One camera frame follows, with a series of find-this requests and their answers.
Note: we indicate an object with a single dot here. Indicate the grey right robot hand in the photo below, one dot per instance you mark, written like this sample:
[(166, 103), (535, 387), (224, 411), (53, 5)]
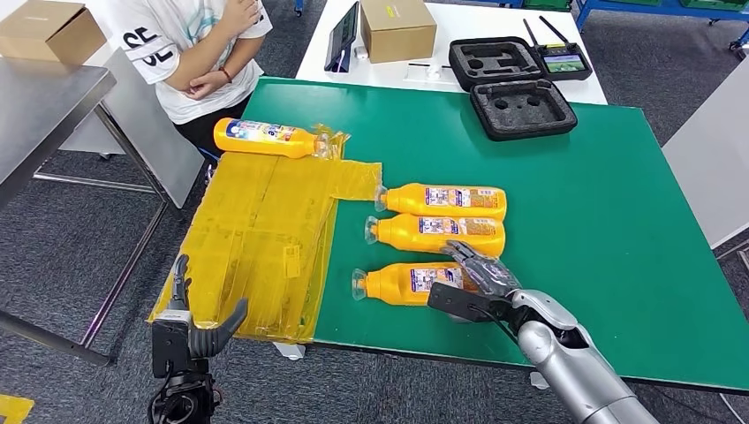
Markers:
[(488, 275)]

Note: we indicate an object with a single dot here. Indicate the person's left hand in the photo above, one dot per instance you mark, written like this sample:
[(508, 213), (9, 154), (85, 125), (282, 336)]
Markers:
[(205, 88)]

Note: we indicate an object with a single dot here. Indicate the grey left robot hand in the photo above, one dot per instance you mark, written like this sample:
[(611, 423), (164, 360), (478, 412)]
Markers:
[(205, 342)]

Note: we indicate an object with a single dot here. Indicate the person's right hand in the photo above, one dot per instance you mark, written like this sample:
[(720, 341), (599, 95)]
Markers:
[(241, 16)]

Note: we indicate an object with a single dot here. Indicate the orange detergent bottle clear cap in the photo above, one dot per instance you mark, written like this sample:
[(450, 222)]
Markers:
[(386, 285), (409, 202), (404, 234), (257, 143)]

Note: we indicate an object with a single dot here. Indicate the black tablet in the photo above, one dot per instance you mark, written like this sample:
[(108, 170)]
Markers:
[(342, 35)]

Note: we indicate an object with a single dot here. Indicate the person's right forearm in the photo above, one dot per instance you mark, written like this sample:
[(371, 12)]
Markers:
[(199, 58)]

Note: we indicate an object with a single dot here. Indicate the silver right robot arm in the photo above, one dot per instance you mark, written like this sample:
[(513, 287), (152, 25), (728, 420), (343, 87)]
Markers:
[(562, 357)]

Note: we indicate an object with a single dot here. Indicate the person's left forearm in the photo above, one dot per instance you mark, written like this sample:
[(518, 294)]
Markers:
[(240, 64)]

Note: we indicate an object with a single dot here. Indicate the person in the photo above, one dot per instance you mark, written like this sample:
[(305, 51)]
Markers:
[(181, 29)]

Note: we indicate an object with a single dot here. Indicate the yellow taped cardboard sheet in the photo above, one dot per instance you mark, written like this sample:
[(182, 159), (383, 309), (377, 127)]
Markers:
[(263, 234)]

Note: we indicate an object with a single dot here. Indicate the small white round object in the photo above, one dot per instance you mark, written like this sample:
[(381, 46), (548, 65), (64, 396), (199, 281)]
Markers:
[(360, 52)]

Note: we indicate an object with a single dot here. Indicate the black foam-lined open case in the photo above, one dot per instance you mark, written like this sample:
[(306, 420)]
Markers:
[(519, 124)]

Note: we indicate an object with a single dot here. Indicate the cardboard box yellow sticker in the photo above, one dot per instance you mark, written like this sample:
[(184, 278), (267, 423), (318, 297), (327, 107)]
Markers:
[(398, 30)]

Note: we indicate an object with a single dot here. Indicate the steel table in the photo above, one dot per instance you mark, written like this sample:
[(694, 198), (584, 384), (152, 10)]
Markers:
[(41, 111)]

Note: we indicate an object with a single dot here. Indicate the plain brown cardboard box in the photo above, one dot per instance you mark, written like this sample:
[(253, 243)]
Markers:
[(47, 28)]

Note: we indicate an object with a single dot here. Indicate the thin black stylus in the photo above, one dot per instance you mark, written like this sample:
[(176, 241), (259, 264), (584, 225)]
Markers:
[(421, 64)]

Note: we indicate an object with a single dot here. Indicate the small white clip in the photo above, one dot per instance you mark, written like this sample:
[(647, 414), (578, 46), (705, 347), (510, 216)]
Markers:
[(433, 71)]

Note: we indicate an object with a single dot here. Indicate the yellow floor tape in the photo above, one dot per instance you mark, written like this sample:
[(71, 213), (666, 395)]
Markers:
[(12, 411)]

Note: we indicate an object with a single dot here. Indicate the black remote controller with antennas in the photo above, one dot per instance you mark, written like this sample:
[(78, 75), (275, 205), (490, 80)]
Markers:
[(563, 63)]

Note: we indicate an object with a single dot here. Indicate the light grey table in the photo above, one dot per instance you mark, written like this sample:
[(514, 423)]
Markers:
[(714, 162)]

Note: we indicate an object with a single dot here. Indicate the green plastic crate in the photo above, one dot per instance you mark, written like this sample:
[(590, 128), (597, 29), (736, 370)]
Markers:
[(714, 4), (546, 3)]

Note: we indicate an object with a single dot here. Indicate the blue metal rack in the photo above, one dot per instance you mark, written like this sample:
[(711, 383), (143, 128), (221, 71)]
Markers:
[(673, 8)]

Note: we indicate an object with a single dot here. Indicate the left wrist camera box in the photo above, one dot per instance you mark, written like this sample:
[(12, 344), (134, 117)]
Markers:
[(171, 345)]

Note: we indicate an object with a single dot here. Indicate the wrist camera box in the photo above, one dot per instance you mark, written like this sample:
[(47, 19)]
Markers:
[(456, 301), (171, 345)]

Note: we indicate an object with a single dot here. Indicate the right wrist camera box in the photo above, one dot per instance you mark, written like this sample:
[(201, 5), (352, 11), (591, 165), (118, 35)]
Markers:
[(456, 301)]

